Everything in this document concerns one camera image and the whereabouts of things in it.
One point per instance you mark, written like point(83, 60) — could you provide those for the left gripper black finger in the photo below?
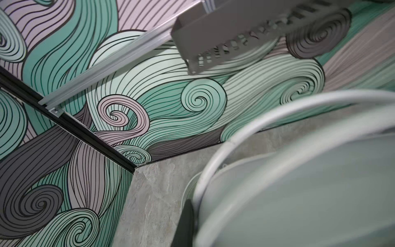
point(184, 233)

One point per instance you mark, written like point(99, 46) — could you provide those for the white headphones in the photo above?
point(333, 188)

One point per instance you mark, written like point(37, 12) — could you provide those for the aluminium wall rail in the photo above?
point(131, 52)

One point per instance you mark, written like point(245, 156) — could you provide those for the black perforated wall tray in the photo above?
point(213, 32)

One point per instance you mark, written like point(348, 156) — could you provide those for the black frame post left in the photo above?
point(65, 121)

